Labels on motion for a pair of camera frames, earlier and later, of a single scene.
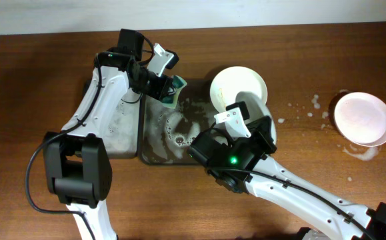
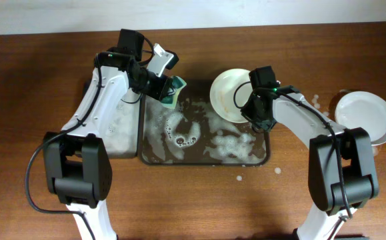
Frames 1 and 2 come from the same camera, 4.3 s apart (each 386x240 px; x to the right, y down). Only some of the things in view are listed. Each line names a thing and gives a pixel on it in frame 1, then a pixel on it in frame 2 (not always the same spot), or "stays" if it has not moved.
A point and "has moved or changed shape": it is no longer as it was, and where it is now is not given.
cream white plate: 227,85 has moved or changed shape
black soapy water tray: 121,133 stays
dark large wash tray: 166,132 stays
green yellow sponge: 179,83 stays
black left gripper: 165,89 stays
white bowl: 257,109 has moved or changed shape
